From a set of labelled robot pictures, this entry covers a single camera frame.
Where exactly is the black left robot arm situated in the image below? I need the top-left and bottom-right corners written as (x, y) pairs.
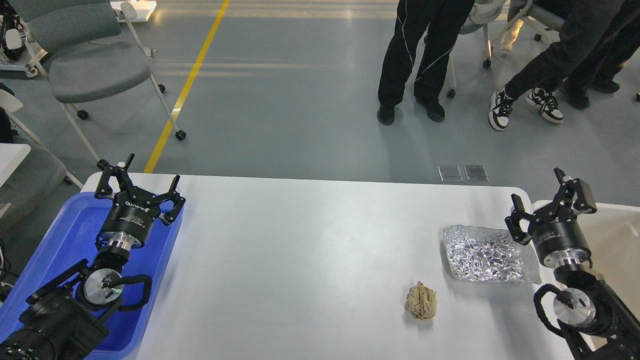
top-left (1, 155), bottom-right (186, 360)

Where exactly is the grey chair at left edge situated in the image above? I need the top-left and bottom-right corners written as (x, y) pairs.
top-left (0, 84), bottom-right (83, 233)

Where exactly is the right metal floor plate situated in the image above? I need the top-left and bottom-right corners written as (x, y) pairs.
top-left (464, 165), bottom-right (489, 183)

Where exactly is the person with black-white sneakers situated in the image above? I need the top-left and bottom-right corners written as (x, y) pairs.
top-left (487, 0), bottom-right (639, 132)

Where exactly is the white side table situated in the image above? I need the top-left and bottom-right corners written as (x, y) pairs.
top-left (0, 143), bottom-right (32, 187)

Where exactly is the crumpled brown paper ball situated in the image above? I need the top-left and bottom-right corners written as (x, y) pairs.
top-left (405, 281), bottom-right (438, 321)

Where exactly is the seated person in dark trousers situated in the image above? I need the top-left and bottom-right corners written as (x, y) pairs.
top-left (559, 10), bottom-right (640, 110)

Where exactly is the metal floor plate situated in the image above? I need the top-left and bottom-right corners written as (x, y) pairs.
top-left (464, 165), bottom-right (489, 183)
top-left (438, 165), bottom-right (464, 183)

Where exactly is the beige plastic bin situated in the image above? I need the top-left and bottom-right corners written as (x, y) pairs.
top-left (530, 200), bottom-right (640, 351)

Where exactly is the silver foil bag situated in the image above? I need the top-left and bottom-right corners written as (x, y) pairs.
top-left (442, 224), bottom-right (542, 284)

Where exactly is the white equipment base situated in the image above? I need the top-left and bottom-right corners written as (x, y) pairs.
top-left (110, 0), bottom-right (158, 23)

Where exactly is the person in black striped trousers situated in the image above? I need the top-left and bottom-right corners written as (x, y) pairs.
top-left (376, 0), bottom-right (476, 126)

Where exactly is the white swivel chair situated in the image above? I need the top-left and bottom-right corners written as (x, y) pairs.
top-left (446, 0), bottom-right (571, 99)

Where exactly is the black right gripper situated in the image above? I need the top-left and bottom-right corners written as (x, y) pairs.
top-left (504, 168), bottom-right (598, 269)

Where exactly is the grey chair with white frame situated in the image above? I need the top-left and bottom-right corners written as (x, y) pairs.
top-left (9, 0), bottom-right (186, 161)

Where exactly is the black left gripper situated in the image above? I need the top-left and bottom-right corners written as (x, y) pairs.
top-left (94, 153), bottom-right (186, 251)

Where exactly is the left metal floor plate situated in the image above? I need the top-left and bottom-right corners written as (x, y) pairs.
top-left (438, 165), bottom-right (464, 183)

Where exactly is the blue plastic tray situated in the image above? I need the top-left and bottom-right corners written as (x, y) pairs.
top-left (0, 192), bottom-right (183, 360)

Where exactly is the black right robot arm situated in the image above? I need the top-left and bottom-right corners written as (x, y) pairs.
top-left (504, 168), bottom-right (640, 360)

